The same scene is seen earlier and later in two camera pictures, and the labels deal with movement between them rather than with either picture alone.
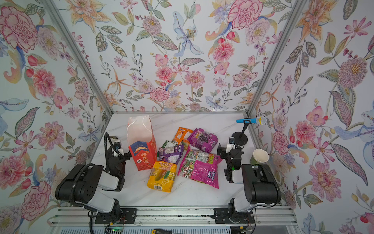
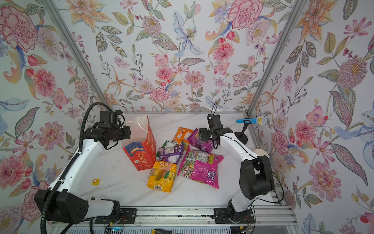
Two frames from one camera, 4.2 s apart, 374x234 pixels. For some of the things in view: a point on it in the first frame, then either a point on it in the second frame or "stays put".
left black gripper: [127, 156] to [128, 132]
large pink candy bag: [201, 166] stays put
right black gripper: [223, 156] to [204, 134]
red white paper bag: [141, 141] stays put
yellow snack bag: [162, 175] stays put
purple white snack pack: [171, 154] stays put
